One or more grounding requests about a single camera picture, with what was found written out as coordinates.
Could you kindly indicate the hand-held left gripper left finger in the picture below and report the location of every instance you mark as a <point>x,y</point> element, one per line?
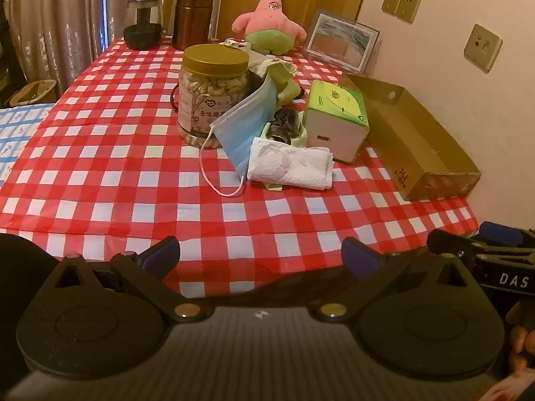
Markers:
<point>161,255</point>

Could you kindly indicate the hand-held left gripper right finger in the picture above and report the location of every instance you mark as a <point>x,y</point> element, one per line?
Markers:
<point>361,257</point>

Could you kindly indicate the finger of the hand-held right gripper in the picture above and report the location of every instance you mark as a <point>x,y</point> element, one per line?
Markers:
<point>459,246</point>
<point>501,233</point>

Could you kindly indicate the brown cardboard box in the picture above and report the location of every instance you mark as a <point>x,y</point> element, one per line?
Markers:
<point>418,142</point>

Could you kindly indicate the white towel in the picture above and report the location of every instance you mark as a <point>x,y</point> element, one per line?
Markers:
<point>292,163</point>

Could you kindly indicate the black beanie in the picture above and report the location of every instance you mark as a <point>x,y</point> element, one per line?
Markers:
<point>284,128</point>

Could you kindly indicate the blue face mask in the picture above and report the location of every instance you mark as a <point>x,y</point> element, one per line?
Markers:
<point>246,121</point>

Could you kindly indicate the light green towel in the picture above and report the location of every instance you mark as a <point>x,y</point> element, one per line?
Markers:
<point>280,79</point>

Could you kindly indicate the white cloth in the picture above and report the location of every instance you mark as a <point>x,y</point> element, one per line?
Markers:
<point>259,58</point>

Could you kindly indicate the person's right hand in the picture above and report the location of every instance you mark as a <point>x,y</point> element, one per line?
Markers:
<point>524,338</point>

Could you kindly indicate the red checkered tablecloth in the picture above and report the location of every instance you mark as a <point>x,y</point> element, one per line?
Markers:
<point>104,154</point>

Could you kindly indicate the green tissue box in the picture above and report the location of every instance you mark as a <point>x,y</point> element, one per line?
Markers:
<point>330,129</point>

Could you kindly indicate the nut jar with gold lid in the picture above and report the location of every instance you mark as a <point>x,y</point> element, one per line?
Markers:
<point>205,92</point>

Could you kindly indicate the blue printed bed sheet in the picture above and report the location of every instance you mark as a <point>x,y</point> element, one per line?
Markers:
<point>16,133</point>

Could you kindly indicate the woven basket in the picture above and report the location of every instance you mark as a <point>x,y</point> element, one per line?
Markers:
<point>31,92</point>

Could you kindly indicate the glass teapot with black base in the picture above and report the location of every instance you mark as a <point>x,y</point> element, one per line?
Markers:
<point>143,21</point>

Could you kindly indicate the dark brown wooden box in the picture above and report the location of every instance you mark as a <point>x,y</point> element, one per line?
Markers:
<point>193,16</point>

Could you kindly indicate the pink starfish plush toy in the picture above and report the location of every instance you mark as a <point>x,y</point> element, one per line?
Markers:
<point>267,21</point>

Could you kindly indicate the dark wooden furniture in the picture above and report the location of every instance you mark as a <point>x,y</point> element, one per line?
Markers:
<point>8,50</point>

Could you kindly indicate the beige curtain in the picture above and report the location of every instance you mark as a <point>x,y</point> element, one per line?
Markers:
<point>54,21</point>

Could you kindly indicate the large beige wall socket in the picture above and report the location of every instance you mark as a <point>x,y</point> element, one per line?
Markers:
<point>482,48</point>

